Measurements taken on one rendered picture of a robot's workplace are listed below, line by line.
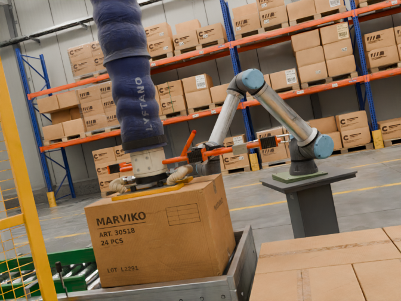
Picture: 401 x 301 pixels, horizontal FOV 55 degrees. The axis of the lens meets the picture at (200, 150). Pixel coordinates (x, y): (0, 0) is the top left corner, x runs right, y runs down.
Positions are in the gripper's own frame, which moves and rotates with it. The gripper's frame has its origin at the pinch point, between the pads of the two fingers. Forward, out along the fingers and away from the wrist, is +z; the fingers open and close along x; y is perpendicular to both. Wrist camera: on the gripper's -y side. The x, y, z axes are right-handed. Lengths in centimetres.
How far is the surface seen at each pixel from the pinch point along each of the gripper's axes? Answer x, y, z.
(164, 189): -11.5, 16.6, 14.6
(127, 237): -31, 37, 20
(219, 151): 0.4, -9.6, 2.8
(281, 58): 156, -43, -844
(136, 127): 19.0, 25.9, 11.2
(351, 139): -70, -159, -718
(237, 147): 0.6, -18.0, 2.7
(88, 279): -54, 73, 3
